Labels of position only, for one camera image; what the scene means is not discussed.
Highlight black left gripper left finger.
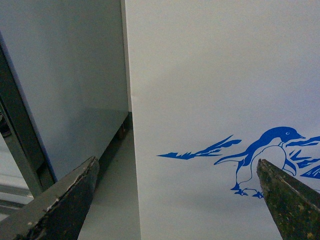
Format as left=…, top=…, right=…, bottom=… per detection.
left=0, top=157, right=100, bottom=240

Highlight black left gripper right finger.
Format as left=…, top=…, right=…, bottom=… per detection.
left=256, top=159, right=320, bottom=240

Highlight grey upright display fridge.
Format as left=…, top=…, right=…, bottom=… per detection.
left=0, top=0, right=129, bottom=196

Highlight white chest freezer blue rim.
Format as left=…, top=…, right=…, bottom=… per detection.
left=125, top=0, right=320, bottom=240

